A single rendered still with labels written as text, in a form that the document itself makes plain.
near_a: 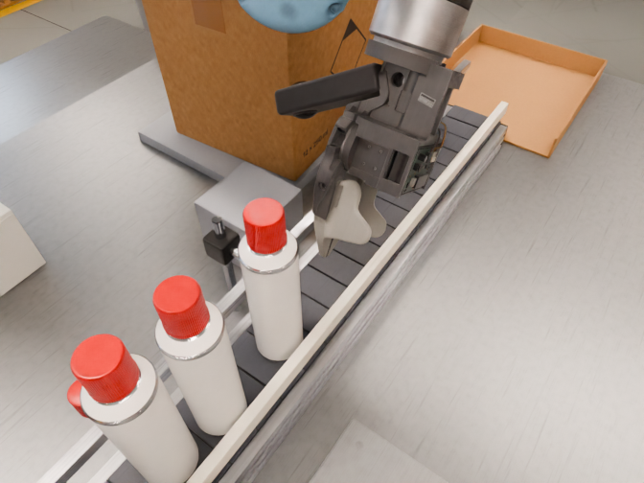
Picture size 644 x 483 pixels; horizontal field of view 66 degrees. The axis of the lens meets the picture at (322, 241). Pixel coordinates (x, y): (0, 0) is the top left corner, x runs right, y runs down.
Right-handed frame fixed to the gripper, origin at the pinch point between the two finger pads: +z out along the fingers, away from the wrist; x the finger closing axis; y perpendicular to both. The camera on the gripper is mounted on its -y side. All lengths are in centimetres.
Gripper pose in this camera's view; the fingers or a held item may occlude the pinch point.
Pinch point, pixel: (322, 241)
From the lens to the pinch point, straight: 51.9
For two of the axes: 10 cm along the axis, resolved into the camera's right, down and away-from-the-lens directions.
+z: -2.9, 8.8, 3.9
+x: 5.0, -2.1, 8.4
